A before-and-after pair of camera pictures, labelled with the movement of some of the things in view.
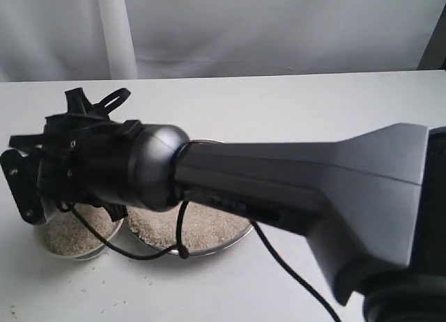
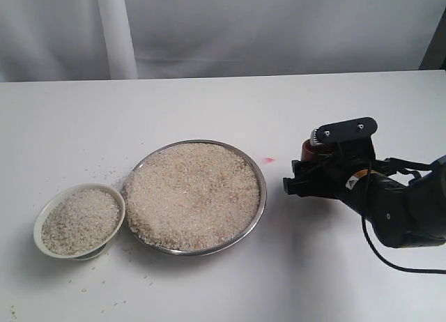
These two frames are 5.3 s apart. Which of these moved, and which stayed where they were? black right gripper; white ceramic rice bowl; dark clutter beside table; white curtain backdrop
Moved: black right gripper
Stayed: white curtain backdrop; white ceramic rice bowl; dark clutter beside table
